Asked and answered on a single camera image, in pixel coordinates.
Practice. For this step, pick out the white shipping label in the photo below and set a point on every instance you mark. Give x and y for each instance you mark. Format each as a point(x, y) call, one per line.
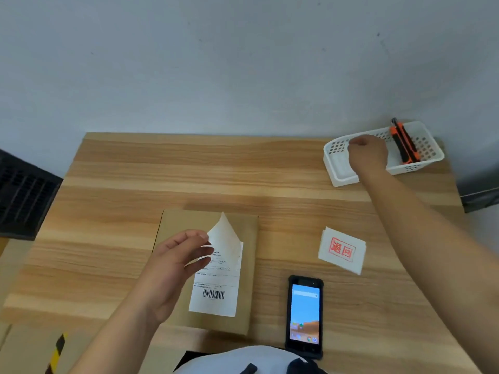
point(218, 284)

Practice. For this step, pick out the person's right hand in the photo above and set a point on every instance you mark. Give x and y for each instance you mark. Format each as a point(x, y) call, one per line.
point(368, 157)

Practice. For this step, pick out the orange and black utility knife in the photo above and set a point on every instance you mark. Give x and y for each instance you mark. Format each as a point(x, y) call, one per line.
point(405, 146)

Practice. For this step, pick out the grey metal object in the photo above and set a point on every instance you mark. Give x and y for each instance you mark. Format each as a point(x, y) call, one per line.
point(481, 194)

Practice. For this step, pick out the white plastic basket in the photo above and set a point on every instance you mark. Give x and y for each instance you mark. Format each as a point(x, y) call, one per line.
point(429, 146)

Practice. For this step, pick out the brown cardboard parcel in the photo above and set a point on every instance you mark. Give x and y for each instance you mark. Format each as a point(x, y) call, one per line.
point(245, 268)

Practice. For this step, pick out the white stickers with red stamp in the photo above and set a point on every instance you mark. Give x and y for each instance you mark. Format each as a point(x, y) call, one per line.
point(342, 250)

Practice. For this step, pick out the black handheld phone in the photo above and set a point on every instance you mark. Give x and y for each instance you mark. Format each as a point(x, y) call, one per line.
point(304, 315)

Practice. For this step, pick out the cardboard box with striped tape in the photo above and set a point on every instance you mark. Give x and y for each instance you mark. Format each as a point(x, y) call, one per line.
point(27, 350)

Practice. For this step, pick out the black grille crate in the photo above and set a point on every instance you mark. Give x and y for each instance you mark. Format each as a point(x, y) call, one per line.
point(23, 194)

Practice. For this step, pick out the person's white shirt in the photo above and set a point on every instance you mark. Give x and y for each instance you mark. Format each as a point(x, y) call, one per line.
point(241, 360)

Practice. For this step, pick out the person's right forearm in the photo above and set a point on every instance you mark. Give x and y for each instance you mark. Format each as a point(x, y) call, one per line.
point(429, 245)

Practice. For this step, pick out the person's left forearm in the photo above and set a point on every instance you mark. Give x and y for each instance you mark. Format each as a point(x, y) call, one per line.
point(117, 338)

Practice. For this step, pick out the person's left hand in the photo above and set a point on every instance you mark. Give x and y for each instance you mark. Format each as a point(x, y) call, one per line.
point(163, 276)

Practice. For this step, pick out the person's left thumb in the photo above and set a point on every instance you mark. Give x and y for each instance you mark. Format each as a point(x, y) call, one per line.
point(187, 236)

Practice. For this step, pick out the person's left middle finger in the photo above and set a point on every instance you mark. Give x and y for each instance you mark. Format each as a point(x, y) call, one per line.
point(199, 266)

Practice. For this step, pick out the person's right fingers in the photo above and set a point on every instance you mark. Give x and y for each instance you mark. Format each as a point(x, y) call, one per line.
point(358, 140)

